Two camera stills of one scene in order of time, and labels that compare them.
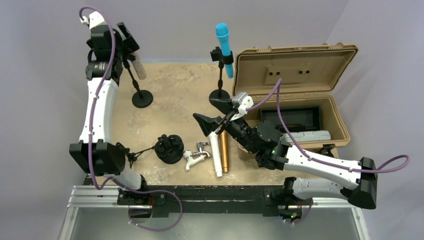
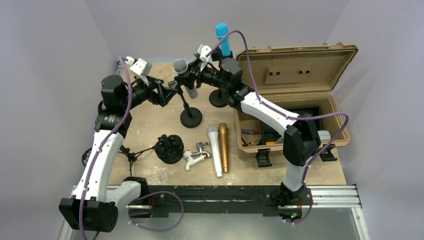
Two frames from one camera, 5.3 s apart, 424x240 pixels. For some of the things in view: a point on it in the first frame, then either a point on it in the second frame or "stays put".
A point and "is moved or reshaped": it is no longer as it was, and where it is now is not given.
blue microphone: x=222 y=32 stays put
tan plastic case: x=295 y=75 stays put
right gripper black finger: x=207 y=124 to x=187 y=80
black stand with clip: x=225 y=57 stays put
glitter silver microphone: x=138 y=66 is moved or reshaped
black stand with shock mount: x=169 y=149 stays put
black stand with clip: x=141 y=98 is moved or reshaped
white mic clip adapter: x=195 y=157 stays put
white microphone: x=215 y=139 stays put
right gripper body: x=237 y=128 to x=208 y=76
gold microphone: x=224 y=145 stays put
